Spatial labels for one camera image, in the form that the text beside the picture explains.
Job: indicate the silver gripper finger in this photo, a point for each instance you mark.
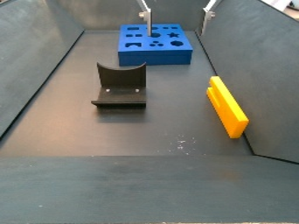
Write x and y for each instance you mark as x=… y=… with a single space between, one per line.
x=208 y=15
x=146 y=15

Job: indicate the yellow double-square block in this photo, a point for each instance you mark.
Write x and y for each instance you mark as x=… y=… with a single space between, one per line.
x=231 y=115

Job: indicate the blue foam shape board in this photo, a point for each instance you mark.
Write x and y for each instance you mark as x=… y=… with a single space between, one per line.
x=166 y=48

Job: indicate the black curved stand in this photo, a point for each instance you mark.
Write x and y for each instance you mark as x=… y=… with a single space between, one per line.
x=122 y=87

